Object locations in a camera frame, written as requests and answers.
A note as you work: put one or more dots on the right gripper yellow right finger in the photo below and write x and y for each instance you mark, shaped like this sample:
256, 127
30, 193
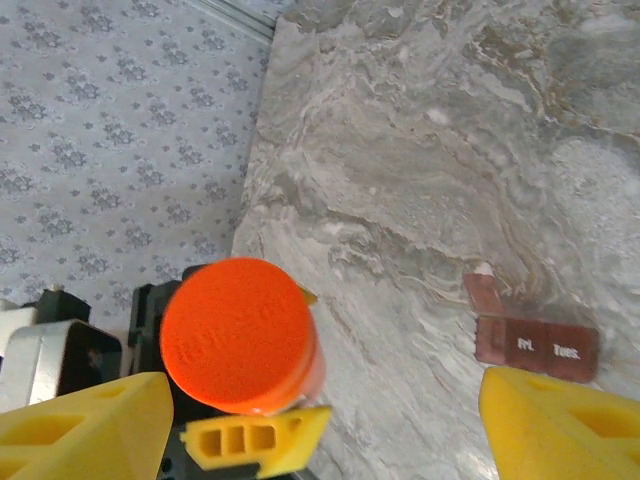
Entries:
565, 435

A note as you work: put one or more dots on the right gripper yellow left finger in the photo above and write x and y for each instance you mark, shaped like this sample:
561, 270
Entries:
75, 430

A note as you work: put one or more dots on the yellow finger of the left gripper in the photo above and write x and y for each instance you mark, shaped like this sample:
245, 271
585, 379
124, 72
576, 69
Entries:
309, 296
295, 435

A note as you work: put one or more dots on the orange pill bottle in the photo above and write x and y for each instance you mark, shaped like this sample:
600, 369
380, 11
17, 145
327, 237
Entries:
319, 372

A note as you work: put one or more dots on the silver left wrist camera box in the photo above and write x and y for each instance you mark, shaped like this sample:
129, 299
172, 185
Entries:
45, 360

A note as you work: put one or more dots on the white pill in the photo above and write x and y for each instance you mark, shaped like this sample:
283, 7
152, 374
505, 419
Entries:
484, 269

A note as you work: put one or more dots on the aluminium frame post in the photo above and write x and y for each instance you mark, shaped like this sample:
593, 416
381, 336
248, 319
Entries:
240, 17

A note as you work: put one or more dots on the brown weekly pill organizer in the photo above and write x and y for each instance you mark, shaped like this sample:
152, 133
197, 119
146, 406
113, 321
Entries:
530, 345

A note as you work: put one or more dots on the orange bottle cap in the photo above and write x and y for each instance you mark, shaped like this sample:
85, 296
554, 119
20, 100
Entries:
235, 330

